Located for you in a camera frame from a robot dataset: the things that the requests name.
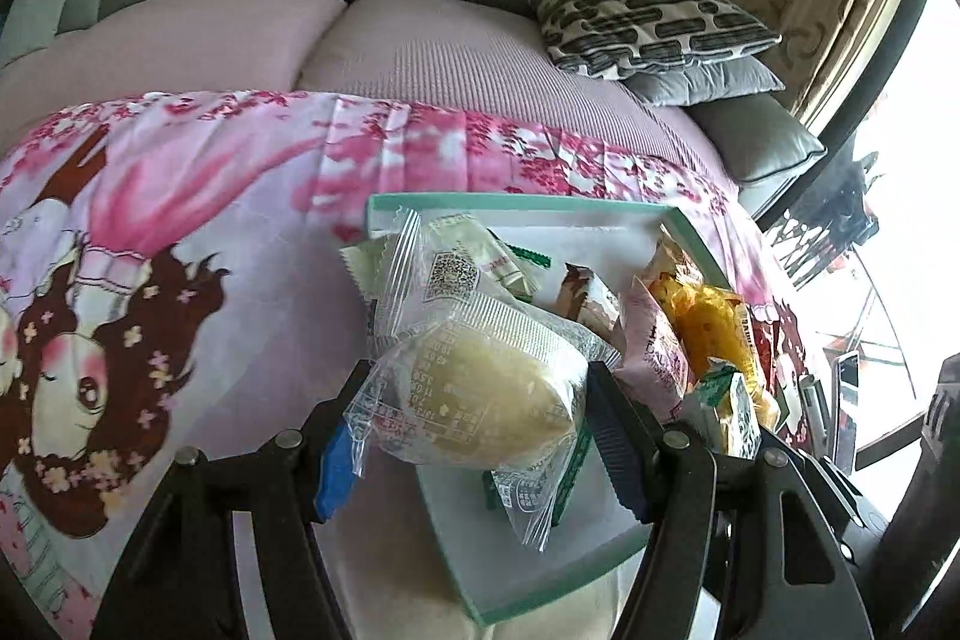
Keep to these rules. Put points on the black white patterned pillow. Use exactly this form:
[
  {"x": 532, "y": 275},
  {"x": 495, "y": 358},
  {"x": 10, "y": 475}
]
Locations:
[{"x": 652, "y": 18}]

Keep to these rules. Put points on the yellow cake packet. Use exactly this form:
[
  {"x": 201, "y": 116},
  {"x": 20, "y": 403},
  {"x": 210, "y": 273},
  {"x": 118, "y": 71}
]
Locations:
[{"x": 705, "y": 325}]

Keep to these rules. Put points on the white packet black green print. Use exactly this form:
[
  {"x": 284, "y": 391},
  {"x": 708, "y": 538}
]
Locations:
[{"x": 731, "y": 407}]

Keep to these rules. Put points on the dark green snack packet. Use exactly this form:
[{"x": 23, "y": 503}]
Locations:
[{"x": 525, "y": 486}]

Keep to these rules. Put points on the black iron railing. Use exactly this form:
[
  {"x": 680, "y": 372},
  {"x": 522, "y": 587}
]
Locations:
[{"x": 795, "y": 235}]

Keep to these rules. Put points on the pink printed blanket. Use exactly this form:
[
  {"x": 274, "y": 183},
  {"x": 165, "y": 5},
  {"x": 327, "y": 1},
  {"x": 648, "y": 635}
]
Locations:
[{"x": 225, "y": 175}]

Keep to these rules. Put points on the teal cardboard tray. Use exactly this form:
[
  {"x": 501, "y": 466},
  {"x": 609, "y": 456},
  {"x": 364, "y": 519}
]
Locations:
[{"x": 600, "y": 239}]

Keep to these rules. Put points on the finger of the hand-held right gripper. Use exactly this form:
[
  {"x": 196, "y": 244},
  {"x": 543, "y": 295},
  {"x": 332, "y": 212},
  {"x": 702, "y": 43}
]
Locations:
[{"x": 832, "y": 486}]

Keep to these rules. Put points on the pink sofa cover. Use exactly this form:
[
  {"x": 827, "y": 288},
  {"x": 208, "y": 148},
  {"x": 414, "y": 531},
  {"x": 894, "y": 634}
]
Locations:
[{"x": 450, "y": 55}]

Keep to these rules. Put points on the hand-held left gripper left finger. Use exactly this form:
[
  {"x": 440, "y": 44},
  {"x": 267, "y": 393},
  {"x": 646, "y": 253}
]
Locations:
[{"x": 337, "y": 467}]

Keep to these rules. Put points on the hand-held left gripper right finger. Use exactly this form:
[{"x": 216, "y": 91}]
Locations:
[{"x": 615, "y": 452}]

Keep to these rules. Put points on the clear bun packet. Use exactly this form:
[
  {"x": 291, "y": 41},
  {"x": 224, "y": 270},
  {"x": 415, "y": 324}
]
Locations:
[{"x": 465, "y": 400}]

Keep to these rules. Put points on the plain grey pillow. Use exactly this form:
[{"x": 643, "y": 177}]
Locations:
[{"x": 712, "y": 81}]

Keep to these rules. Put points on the pink snack packet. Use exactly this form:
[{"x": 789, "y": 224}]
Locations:
[{"x": 652, "y": 347}]

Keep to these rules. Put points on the pale green white packet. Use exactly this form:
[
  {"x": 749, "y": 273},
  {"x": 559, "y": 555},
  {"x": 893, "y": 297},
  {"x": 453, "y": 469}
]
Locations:
[{"x": 457, "y": 239}]

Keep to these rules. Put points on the red-brown biscuit packet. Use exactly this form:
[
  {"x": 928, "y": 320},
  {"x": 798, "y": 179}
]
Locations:
[{"x": 592, "y": 302}]

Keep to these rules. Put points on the black smartphone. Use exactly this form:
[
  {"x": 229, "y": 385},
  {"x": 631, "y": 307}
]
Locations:
[{"x": 847, "y": 407}]

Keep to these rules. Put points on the silver metal stand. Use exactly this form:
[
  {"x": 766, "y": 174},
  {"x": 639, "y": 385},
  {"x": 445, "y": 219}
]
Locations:
[{"x": 814, "y": 407}]

